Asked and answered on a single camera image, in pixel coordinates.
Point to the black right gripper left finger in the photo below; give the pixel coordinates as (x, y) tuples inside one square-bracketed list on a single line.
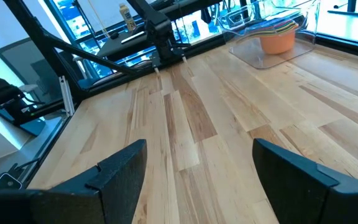
[(120, 186)]

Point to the dark grey desk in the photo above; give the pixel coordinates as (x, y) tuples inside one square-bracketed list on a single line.
[(113, 48)]

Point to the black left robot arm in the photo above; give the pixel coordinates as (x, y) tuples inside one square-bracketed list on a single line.
[(160, 34)]

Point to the black computer mouse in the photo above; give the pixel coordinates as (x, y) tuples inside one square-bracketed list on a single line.
[(114, 35)]

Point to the beige drink bottle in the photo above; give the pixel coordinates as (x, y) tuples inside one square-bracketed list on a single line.
[(128, 18)]

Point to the silver aluminium extrusion piece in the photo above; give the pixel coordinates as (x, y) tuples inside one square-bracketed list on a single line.
[(67, 96)]

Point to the black rounded device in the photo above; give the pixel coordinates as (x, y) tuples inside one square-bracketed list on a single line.
[(7, 183)]

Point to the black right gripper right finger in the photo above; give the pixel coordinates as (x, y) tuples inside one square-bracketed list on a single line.
[(291, 186)]

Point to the clear plastic basket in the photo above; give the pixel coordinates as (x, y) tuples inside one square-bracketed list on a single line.
[(247, 59)]

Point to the green measuring cup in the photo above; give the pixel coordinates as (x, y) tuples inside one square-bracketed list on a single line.
[(277, 32)]

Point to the stack of colourful cups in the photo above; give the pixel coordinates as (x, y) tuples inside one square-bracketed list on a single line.
[(277, 45)]

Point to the bright blue measuring cup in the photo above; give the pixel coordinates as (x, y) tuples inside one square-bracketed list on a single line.
[(283, 22)]

